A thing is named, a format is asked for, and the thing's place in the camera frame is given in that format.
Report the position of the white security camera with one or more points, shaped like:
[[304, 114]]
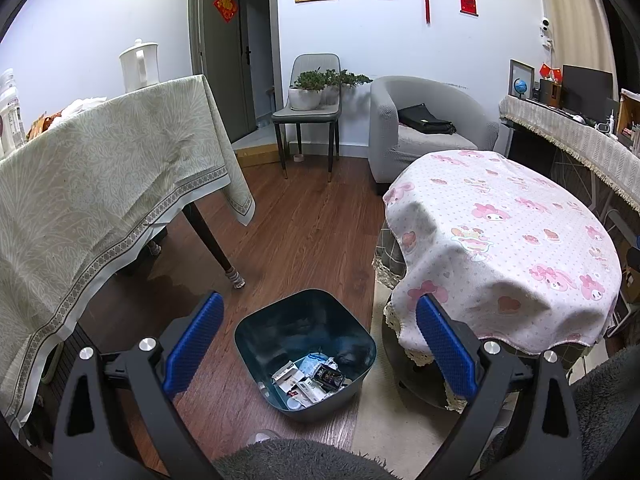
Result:
[[546, 27]]

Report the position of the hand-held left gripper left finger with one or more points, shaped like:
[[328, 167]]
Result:
[[192, 345]]

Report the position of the brown wooden box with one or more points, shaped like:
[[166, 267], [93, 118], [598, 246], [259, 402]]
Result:
[[550, 94]]

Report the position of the white tube bottle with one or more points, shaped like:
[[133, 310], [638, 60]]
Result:
[[612, 122]]

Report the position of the dark wooden dining table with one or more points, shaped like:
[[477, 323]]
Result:
[[210, 245]]

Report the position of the orange snack packet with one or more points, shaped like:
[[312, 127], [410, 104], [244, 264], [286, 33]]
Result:
[[45, 125]]

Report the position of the grey green door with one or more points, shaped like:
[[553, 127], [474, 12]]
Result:
[[225, 70]]

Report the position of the white plastic bag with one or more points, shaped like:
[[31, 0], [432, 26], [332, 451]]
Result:
[[85, 105]]

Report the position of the small blue globe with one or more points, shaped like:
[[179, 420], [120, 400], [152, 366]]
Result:
[[520, 86]]

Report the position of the picture frame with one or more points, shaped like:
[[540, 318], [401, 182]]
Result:
[[522, 69]]

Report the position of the white kettle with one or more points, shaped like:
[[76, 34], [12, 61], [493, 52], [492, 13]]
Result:
[[140, 67]]

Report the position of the black monitor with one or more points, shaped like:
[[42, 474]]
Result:
[[587, 90]]

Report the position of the beige floor rug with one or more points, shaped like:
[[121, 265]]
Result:
[[380, 410]]

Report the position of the white red packaging card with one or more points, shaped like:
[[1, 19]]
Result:
[[305, 390]]

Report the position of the black bag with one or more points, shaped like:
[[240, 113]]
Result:
[[425, 120]]

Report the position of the blue tissue pack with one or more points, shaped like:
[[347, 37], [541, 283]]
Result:
[[315, 362]]

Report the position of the brown cardboard box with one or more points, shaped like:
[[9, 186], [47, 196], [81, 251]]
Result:
[[629, 115]]

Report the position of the red diamond door sticker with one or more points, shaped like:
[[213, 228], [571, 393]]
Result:
[[225, 7]]

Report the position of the grey fleece pants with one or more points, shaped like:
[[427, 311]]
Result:
[[300, 462]]

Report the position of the beige fringed desk cloth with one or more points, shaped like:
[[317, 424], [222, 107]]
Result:
[[575, 145]]

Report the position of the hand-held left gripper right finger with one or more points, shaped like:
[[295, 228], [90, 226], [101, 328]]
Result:
[[445, 345]]

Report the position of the grey dining chair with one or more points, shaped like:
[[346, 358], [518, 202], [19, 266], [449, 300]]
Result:
[[315, 62]]

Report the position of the potted green plant white pot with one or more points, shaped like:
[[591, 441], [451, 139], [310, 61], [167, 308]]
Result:
[[350, 79], [305, 100]]

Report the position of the round table pink cloth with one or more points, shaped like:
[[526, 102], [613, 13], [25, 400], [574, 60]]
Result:
[[500, 240]]

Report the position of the grey armchair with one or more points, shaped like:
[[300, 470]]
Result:
[[385, 120]]

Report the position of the small red flag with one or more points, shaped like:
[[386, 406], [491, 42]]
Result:
[[544, 70], [556, 74]]

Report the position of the clear plastic bottle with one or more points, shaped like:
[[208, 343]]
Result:
[[10, 110]]

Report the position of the dark teal trash bin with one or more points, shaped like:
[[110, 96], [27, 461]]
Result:
[[300, 320]]

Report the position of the black pouch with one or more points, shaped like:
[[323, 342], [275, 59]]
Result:
[[327, 376]]

